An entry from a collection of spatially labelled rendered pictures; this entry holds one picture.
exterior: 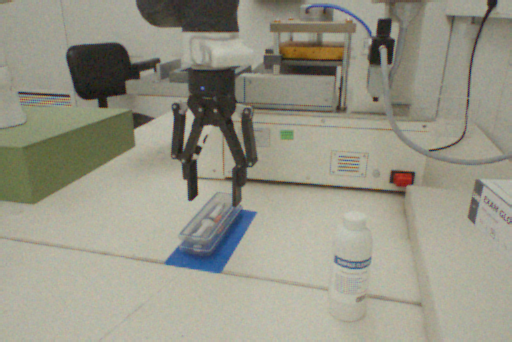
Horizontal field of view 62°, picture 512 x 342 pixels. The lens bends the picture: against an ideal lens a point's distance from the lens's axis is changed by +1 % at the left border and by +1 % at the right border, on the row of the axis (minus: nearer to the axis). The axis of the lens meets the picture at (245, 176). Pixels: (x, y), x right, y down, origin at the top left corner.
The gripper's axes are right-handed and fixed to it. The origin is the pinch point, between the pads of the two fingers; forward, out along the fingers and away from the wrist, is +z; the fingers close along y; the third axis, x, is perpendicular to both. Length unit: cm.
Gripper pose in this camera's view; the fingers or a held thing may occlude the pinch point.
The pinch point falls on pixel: (214, 186)
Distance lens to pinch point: 73.7
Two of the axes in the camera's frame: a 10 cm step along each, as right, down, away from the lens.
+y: -9.5, -1.1, 2.8
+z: 0.0, 9.3, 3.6
